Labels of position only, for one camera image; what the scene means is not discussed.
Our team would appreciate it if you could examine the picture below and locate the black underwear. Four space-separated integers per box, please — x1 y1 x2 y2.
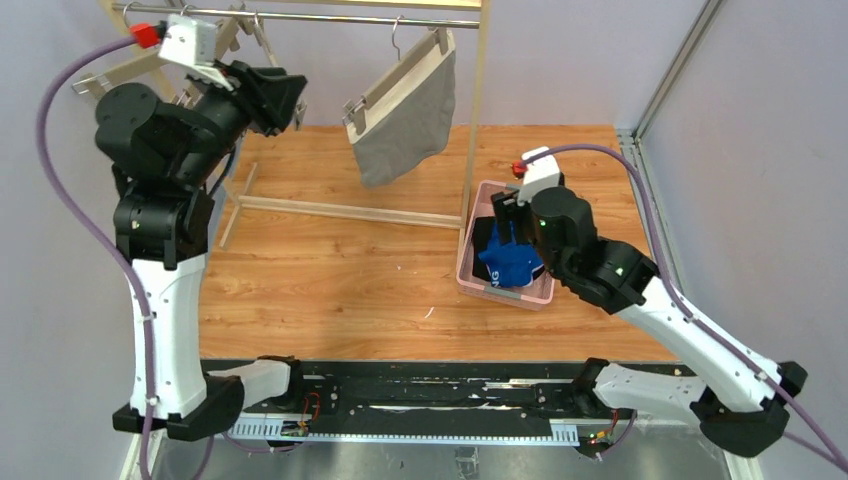
471 216 498 282

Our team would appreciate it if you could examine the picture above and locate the blue underwear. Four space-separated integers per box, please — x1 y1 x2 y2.
481 236 544 289

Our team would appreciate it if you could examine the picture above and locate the wooden clip hanger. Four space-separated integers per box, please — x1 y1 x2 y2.
71 3 177 97
173 17 242 106

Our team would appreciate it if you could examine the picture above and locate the wooden hanger with grey underwear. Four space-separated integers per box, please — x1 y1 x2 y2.
343 27 457 144

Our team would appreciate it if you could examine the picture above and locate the grey underwear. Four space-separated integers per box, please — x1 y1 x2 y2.
346 51 456 188

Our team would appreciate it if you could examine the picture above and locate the wooden hanger with blue underwear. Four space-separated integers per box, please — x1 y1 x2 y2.
253 11 308 131

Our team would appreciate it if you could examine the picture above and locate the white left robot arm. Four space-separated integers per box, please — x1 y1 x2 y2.
95 61 307 441

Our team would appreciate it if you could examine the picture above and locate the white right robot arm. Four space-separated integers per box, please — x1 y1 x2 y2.
491 186 807 458

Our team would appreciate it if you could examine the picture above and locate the empty wooden clip hanger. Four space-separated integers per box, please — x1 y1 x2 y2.
71 3 177 97

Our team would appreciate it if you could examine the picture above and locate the pink plastic laundry basket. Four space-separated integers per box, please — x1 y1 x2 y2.
455 180 556 311

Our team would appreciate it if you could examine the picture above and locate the metal hanging rod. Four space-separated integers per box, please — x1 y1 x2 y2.
106 2 482 30

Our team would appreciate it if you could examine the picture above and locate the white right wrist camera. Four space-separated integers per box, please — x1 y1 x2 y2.
512 146 563 206

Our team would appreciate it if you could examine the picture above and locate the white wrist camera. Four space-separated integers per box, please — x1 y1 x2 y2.
512 146 563 206
158 14 235 91

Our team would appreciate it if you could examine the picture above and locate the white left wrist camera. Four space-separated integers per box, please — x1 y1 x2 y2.
158 14 235 91

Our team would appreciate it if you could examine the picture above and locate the wooden clothes rack frame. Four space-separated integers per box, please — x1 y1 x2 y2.
95 0 495 250

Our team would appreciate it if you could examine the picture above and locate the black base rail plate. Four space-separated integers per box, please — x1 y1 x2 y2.
248 361 627 439

